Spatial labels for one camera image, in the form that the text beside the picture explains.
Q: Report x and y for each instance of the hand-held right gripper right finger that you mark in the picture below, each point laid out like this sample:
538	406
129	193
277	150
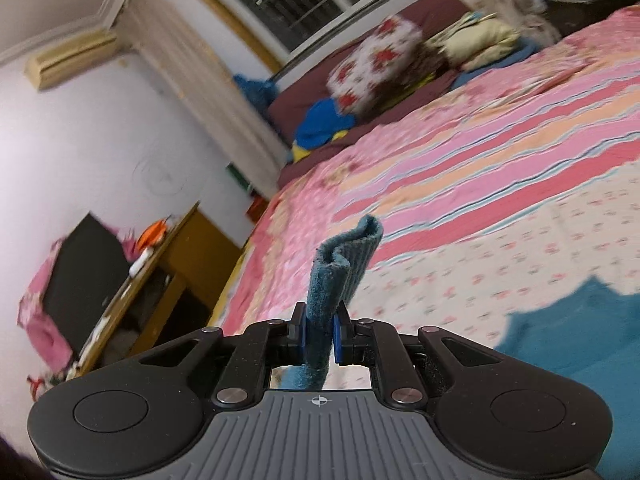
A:
337	340

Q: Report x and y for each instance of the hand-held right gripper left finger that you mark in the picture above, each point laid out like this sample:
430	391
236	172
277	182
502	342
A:
302	335

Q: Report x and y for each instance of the teal fleece garment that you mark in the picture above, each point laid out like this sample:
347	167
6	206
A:
320	300

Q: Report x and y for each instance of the wooden cabinet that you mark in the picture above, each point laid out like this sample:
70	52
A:
200	245

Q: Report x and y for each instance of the green object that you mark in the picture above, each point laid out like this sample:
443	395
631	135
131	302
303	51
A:
237	177

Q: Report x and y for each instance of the orange object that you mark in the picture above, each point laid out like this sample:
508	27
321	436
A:
152	232

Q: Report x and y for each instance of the blue and yellow cloth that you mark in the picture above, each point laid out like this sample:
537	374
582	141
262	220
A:
320	130

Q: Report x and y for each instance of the black television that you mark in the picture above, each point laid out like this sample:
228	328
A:
82	285

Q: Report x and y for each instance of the maroon bed cover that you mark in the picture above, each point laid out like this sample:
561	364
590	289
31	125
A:
310	95

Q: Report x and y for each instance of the blue patterned bag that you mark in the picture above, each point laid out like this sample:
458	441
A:
252	91

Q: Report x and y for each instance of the pink floral cloth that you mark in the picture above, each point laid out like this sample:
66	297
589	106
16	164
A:
47	330

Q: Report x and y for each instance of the red floral folded quilt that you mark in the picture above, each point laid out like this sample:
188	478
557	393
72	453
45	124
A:
372	67

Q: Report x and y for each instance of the cream folded quilt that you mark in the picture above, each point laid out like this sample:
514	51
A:
475	37

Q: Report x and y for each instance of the cream air conditioner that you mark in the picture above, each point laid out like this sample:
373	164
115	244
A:
70	60

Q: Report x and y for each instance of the dark nightstand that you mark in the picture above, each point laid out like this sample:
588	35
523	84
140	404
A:
570	15

